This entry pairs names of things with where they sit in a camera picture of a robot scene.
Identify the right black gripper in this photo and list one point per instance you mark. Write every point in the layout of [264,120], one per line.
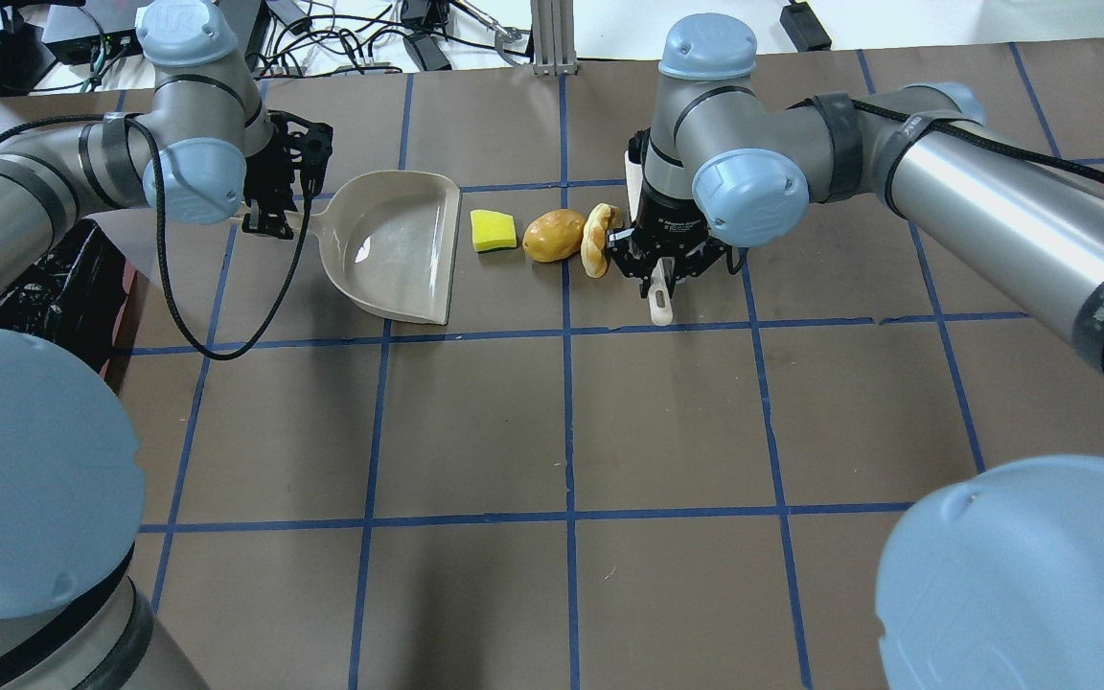
[669,220]

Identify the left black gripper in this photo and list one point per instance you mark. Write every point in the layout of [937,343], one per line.
[271,188]

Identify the beige hand brush black bristles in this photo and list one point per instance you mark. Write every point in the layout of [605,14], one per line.
[658,294]

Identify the beige plastic dustpan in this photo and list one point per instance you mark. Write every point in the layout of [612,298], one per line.
[387,240]

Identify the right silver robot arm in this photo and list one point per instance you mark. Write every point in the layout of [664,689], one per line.
[992,583]

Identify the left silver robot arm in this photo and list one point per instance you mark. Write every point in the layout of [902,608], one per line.
[71,493]

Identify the black bag lined bin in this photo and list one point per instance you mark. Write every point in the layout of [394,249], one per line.
[73,296]

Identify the twisted bread roll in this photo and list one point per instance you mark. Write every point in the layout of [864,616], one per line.
[602,219]

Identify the brown potato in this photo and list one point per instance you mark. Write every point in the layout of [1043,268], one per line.
[554,236]

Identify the yellow green sponge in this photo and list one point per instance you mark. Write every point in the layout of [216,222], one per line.
[492,231]

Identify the black power adapter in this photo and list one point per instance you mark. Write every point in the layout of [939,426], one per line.
[803,27]

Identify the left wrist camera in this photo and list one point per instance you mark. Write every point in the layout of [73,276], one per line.
[307,148]

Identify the aluminium frame post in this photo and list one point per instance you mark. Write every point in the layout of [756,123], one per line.
[553,38]

